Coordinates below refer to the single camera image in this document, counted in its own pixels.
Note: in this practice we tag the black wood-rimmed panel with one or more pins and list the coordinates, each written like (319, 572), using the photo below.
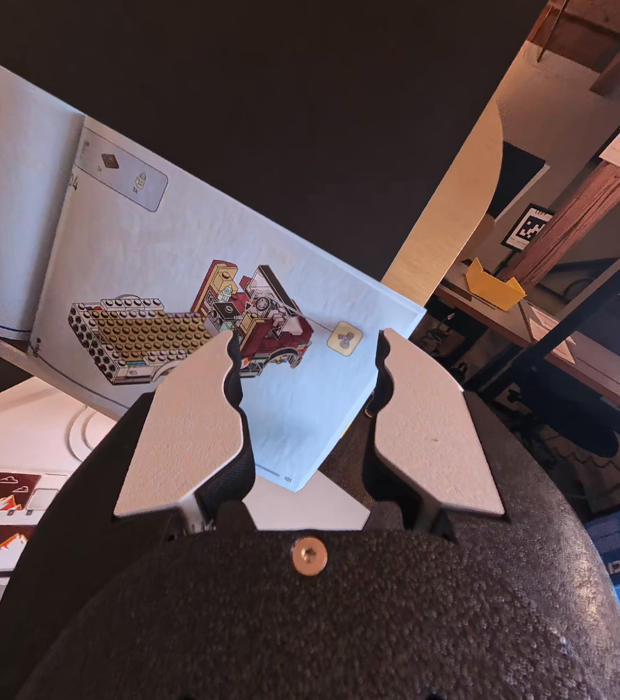
(288, 109)

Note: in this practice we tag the black white marker sign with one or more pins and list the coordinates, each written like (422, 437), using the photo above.
(528, 227)

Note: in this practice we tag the long wooden table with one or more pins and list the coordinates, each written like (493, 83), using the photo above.
(588, 372)

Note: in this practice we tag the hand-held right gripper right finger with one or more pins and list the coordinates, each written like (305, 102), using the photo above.
(435, 437)

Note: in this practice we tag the white book stand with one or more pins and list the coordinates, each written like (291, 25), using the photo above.
(14, 426)

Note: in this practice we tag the wooden post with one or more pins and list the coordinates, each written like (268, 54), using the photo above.
(577, 219)

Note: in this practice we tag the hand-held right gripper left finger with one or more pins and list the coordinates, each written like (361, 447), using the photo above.
(184, 432)

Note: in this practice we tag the instruction booklet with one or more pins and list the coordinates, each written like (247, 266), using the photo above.
(151, 246)

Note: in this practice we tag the yellow paper tray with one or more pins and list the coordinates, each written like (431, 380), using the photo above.
(493, 290)

